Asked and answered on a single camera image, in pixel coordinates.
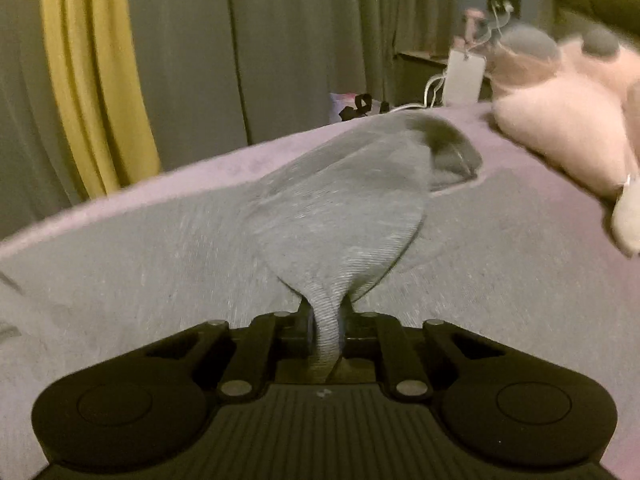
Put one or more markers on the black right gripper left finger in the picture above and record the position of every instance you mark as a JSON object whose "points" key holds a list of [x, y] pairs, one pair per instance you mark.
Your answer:
{"points": [[289, 332]]}

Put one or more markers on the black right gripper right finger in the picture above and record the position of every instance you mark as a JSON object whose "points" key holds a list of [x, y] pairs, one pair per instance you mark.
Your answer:
{"points": [[364, 332]]}

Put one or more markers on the grey knit pants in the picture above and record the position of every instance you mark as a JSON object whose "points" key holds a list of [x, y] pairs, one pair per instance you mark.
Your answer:
{"points": [[393, 214]]}

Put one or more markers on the pink plush bed blanket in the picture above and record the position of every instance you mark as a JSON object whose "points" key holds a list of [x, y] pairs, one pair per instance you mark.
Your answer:
{"points": [[584, 213]]}

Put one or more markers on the black patterned pouch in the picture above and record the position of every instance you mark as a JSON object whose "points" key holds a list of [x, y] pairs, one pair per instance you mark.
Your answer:
{"points": [[349, 106]]}

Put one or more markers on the dark bedside table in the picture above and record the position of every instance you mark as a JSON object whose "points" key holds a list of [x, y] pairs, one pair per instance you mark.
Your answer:
{"points": [[419, 81]]}

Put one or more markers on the white charger box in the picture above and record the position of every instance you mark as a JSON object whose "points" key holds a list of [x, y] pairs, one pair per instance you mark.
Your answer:
{"points": [[464, 77]]}

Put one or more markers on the white plush toy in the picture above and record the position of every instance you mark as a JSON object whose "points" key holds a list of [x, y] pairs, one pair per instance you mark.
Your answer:
{"points": [[625, 221]]}

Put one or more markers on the grey curtain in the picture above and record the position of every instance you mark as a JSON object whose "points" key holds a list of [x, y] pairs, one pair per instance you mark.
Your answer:
{"points": [[216, 75]]}

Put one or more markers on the pink plush toy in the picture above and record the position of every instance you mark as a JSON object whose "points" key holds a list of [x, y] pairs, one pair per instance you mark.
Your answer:
{"points": [[565, 100]]}

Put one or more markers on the yellow curtain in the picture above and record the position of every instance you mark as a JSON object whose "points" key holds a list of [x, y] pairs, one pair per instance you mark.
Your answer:
{"points": [[96, 86]]}

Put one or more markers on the wall power socket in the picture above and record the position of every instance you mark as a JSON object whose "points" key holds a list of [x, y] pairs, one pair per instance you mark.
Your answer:
{"points": [[505, 7]]}

